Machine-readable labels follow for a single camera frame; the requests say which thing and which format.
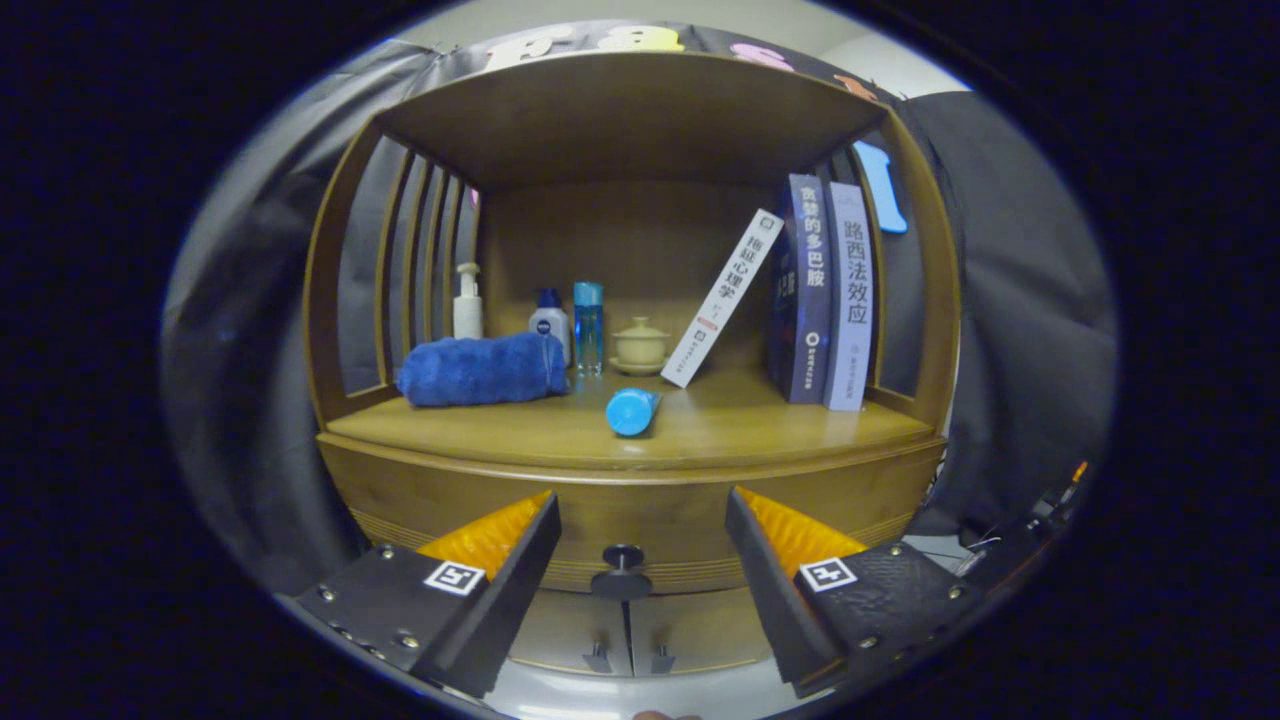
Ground dark blue book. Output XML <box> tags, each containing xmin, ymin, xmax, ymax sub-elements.
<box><xmin>768</xmin><ymin>174</ymin><xmax>833</xmax><ymax>405</ymax></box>

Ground clear blue bottle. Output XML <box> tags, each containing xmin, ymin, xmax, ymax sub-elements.
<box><xmin>573</xmin><ymin>281</ymin><xmax>605</xmax><ymax>378</ymax></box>

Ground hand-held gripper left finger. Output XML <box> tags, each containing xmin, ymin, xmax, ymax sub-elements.
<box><xmin>293</xmin><ymin>490</ymin><xmax>564</xmax><ymax>700</ymax></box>

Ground white lotion bottle blue cap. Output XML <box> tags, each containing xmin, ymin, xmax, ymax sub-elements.
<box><xmin>529</xmin><ymin>288</ymin><xmax>572</xmax><ymax>366</ymax></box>

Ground wooden cabinet door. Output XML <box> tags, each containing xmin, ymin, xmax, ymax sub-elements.
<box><xmin>628</xmin><ymin>588</ymin><xmax>776</xmax><ymax>676</ymax></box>
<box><xmin>508</xmin><ymin>588</ymin><xmax>633</xmax><ymax>678</ymax></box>

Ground wooden cabinet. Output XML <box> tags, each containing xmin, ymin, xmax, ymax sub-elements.
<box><xmin>302</xmin><ymin>50</ymin><xmax>963</xmax><ymax>681</ymax></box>

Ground wooden countertop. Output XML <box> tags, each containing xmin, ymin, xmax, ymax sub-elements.
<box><xmin>318</xmin><ymin>365</ymin><xmax>946</xmax><ymax>486</ymax></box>

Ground blue rolled towel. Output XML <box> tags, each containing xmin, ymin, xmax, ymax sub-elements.
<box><xmin>396</xmin><ymin>332</ymin><xmax>571</xmax><ymax>408</ymax></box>

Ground blue cosmetic tube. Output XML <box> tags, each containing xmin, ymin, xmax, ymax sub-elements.
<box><xmin>605</xmin><ymin>388</ymin><xmax>663</xmax><ymax>438</ymax></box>

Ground black device with orange part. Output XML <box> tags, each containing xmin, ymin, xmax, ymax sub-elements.
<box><xmin>1020</xmin><ymin>460</ymin><xmax>1091</xmax><ymax>531</ymax></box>

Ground wooden drawer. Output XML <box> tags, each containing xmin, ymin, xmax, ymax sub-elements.
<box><xmin>345</xmin><ymin>468</ymin><xmax>926</xmax><ymax>601</ymax></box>

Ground beige lidded teacup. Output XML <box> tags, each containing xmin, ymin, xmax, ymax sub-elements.
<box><xmin>612</xmin><ymin>317</ymin><xmax>671</xmax><ymax>367</ymax></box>

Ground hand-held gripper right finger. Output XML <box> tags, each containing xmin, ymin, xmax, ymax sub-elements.
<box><xmin>725</xmin><ymin>486</ymin><xmax>988</xmax><ymax>700</ymax></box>

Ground white book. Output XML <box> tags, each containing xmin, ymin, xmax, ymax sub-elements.
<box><xmin>661</xmin><ymin>208</ymin><xmax>785</xmax><ymax>389</ymax></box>

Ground white pump bottle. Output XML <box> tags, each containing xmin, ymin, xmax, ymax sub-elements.
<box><xmin>453</xmin><ymin>262</ymin><xmax>484</xmax><ymax>341</ymax></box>

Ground light grey book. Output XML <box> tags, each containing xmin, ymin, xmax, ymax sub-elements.
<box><xmin>823</xmin><ymin>182</ymin><xmax>875</xmax><ymax>412</ymax></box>

